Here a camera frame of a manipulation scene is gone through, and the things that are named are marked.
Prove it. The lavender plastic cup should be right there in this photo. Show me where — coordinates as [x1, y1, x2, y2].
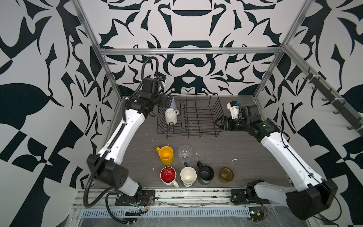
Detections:
[170, 101, 178, 110]

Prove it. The white ceramic mug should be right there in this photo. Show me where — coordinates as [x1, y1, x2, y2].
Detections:
[165, 108, 179, 125]

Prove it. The black wire dish rack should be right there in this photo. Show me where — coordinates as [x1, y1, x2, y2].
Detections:
[157, 94, 224, 138]

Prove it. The clear glass cup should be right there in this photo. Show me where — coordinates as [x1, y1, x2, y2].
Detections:
[178, 145, 192, 163]

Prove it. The yellow mug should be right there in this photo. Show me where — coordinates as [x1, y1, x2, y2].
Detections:
[156, 146, 174, 165]

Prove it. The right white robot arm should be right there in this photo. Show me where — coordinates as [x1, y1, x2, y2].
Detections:
[214, 101, 337, 220]

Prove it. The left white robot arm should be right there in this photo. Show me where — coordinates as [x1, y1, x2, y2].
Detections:
[83, 56, 173, 224]

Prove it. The olive green glass cup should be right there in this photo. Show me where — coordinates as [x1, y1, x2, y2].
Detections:
[219, 167, 234, 183]

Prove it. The black mug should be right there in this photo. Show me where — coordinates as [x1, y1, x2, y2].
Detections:
[197, 161, 215, 185]

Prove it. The red and white mug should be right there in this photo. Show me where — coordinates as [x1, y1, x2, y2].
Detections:
[160, 166, 179, 188]

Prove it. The small green circuit board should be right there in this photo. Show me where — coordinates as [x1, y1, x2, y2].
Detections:
[249, 207, 268, 222]

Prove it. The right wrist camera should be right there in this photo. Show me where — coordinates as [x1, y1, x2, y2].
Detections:
[227, 101, 242, 119]

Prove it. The cream mug green handle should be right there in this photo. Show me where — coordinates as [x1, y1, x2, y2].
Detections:
[180, 162, 197, 187]

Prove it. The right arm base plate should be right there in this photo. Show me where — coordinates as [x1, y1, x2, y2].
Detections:
[231, 188, 256, 205]

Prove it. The aluminium frame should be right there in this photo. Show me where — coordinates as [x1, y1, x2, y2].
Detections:
[70, 0, 363, 142]

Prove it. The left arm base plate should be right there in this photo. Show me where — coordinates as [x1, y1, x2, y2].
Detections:
[115, 189, 156, 206]

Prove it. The wall hook rail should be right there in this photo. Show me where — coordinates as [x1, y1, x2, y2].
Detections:
[303, 67, 363, 131]

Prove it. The white slotted cable duct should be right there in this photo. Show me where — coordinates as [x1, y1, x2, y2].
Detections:
[82, 206, 251, 218]

